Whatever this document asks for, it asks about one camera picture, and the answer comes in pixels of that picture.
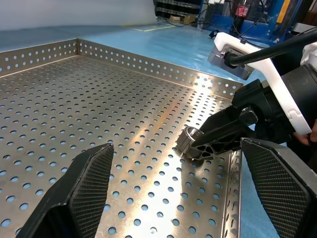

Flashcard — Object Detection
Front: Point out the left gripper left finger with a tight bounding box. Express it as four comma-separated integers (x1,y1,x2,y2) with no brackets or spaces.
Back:
16,143,115,238

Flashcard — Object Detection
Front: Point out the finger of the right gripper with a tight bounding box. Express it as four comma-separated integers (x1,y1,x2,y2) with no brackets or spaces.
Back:
190,116,245,161
198,106,239,136

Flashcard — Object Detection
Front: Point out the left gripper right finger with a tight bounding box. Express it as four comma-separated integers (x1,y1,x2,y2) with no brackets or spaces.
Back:
240,137,317,238

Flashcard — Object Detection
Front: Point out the grey metal ring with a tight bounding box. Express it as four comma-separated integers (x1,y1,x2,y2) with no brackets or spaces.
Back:
176,125,213,162

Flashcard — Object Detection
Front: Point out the brown cardboard box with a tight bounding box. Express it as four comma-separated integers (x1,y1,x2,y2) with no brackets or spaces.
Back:
169,14,198,25

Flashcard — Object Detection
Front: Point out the black metal shelving rack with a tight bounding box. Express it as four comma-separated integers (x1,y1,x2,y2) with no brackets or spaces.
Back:
154,0,202,27

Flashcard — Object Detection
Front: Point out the perforated metal tray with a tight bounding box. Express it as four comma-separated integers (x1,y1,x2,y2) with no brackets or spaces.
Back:
0,37,245,238

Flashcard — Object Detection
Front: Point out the yellow upright bar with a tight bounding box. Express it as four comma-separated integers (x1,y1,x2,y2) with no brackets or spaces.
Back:
276,0,291,25

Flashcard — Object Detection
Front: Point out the dark bottle red label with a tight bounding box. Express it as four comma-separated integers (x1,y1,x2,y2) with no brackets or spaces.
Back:
232,0,250,32

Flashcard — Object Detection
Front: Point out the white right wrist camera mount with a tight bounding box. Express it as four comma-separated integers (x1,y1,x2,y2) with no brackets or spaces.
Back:
207,32,317,136

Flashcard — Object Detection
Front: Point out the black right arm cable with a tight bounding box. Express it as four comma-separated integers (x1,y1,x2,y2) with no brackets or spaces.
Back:
223,26,317,69

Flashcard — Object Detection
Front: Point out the blue metal machine frame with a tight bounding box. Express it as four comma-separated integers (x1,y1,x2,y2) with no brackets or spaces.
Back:
198,0,317,48

